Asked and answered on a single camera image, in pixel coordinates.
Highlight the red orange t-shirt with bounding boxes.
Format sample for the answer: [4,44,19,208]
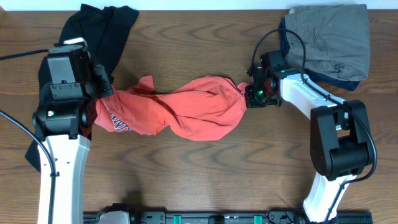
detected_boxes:
[95,75,248,141]

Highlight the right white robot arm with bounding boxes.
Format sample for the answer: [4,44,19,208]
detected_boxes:
[245,50,377,223]

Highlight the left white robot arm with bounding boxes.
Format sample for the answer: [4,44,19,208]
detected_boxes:
[32,37,113,223]

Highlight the folded dark blue jeans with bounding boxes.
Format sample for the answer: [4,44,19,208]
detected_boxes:
[278,17,360,91]

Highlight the black t-shirt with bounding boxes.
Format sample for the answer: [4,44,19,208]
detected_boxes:
[25,4,139,173]

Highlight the folded grey garment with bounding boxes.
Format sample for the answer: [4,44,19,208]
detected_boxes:
[284,4,371,82]

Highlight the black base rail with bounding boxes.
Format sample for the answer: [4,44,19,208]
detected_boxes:
[83,202,374,224]

